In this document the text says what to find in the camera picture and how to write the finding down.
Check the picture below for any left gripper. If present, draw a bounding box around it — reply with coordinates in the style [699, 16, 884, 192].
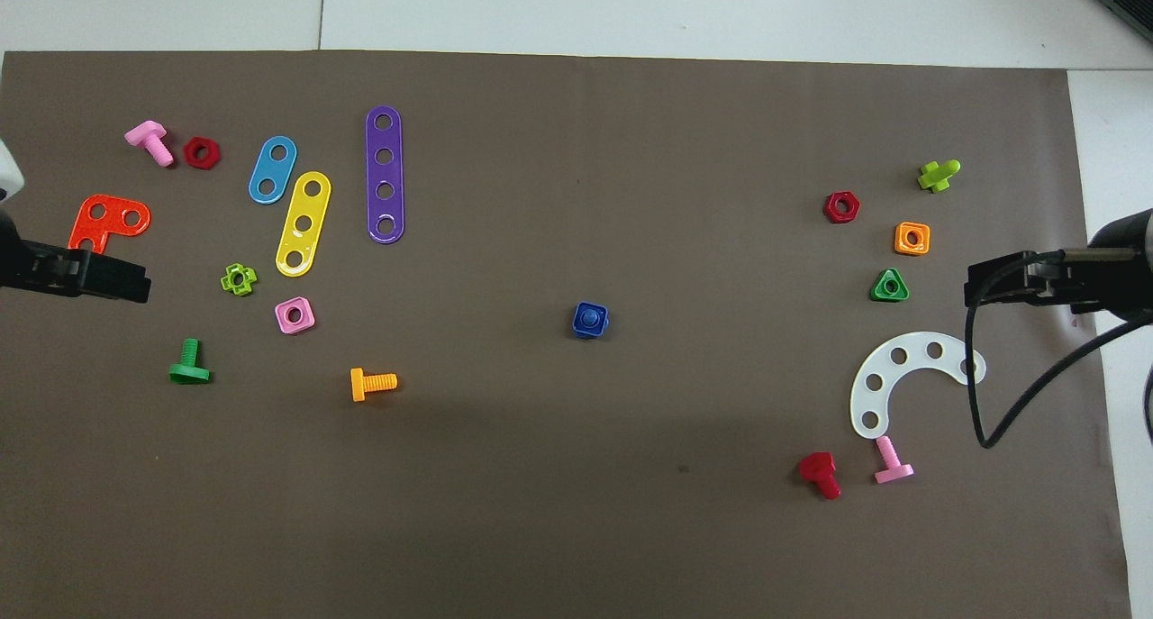
[0, 207, 43, 289]

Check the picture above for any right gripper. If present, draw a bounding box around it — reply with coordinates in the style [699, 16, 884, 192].
[1047, 208, 1153, 323]

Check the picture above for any orange L-shaped plastic plate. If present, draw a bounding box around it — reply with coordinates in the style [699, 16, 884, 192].
[68, 194, 152, 256]

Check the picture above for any pink plastic bolt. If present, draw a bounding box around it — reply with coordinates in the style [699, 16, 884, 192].
[874, 435, 915, 486]
[124, 120, 176, 168]

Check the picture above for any lime green plastic bolt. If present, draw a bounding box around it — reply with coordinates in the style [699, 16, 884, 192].
[917, 159, 962, 194]

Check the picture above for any green triangular plastic nut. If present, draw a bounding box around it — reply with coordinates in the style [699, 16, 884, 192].
[870, 268, 911, 303]

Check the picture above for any white curved plastic plate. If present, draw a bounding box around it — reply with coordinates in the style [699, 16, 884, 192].
[849, 332, 988, 441]

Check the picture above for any pink square plastic nut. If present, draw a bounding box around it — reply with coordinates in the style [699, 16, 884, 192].
[275, 296, 317, 335]

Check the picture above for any blue two-hole plastic strip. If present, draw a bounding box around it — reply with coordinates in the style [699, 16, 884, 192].
[249, 136, 298, 205]

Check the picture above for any yellow three-hole plastic strip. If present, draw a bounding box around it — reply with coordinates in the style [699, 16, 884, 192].
[275, 171, 332, 278]

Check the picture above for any red plastic bolt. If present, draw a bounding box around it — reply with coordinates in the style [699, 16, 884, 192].
[798, 451, 843, 501]

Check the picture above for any orange plastic bolt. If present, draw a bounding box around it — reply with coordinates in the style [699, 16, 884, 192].
[350, 368, 398, 403]

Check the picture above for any purple four-hole plastic strip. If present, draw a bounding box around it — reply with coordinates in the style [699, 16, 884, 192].
[366, 105, 406, 244]

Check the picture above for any blue square plastic nut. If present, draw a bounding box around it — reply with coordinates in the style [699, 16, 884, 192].
[572, 302, 610, 340]

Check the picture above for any black cable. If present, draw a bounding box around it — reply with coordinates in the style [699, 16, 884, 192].
[964, 251, 1153, 450]

